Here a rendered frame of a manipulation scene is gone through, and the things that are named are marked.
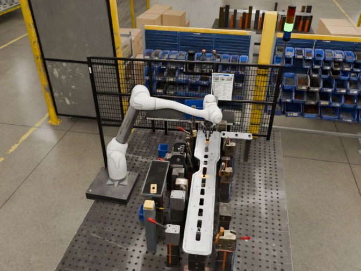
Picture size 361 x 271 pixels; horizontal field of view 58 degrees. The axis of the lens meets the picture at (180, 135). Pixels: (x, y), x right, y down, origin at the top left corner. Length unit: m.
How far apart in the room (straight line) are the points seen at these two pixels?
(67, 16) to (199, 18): 5.05
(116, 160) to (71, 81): 2.36
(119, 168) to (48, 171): 1.82
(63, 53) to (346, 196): 4.00
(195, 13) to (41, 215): 6.64
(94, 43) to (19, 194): 2.07
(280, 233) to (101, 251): 1.35
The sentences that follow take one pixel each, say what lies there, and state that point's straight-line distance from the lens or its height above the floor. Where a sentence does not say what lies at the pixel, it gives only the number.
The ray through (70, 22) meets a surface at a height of 1.57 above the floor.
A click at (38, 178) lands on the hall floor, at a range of 4.45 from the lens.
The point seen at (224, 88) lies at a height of 1.28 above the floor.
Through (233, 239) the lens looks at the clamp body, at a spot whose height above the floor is 1.06.
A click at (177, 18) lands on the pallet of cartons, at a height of 1.00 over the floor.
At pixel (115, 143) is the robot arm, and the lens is 2.95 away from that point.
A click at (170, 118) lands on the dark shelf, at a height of 1.03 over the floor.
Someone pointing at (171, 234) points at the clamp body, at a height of 1.05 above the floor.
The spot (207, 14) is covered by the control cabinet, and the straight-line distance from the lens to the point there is 9.01.
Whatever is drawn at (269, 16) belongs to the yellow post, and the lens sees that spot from 3.13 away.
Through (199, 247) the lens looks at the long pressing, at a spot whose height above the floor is 1.00.
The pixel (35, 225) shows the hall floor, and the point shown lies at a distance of 3.89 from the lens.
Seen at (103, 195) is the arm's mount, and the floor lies 0.77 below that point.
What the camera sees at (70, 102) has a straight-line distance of 5.16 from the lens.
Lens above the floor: 2.73
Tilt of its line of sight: 34 degrees down
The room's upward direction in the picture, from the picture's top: straight up
